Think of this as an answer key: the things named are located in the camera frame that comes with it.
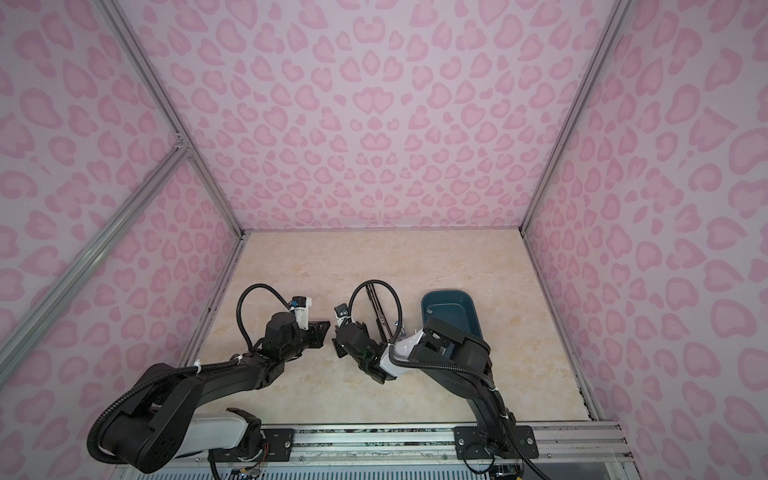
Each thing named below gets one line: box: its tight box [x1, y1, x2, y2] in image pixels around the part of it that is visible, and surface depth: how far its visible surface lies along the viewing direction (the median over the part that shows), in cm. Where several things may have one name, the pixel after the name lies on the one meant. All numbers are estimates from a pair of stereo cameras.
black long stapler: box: [365, 284, 394, 343], surface depth 97 cm
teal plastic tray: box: [421, 290, 483, 339], surface depth 97 cm
